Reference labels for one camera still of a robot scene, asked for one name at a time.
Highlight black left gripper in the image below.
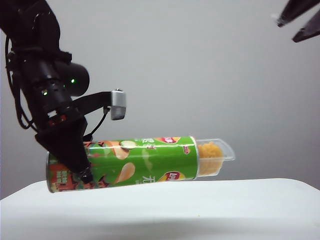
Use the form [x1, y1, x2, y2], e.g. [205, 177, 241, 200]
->
[32, 99, 95, 185]

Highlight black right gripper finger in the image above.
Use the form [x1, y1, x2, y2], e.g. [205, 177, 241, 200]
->
[291, 8, 320, 43]
[276, 0, 320, 28]

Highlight green Lay's chips tub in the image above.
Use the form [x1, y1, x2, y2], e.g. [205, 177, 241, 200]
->
[45, 135, 201, 194]

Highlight transparent plastic chip container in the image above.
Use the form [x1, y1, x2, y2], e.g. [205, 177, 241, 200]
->
[196, 137, 236, 178]

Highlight stacked yellow potato chips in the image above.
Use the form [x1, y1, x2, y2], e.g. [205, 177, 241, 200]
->
[198, 141, 224, 176]

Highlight black camera cable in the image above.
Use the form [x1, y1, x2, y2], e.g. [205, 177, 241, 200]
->
[83, 106, 112, 141]

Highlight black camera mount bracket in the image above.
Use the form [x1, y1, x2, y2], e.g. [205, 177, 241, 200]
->
[72, 91, 113, 118]

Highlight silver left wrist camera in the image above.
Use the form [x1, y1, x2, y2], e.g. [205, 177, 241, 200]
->
[110, 88, 127, 121]

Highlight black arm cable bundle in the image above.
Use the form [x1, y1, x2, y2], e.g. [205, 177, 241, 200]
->
[4, 34, 38, 131]

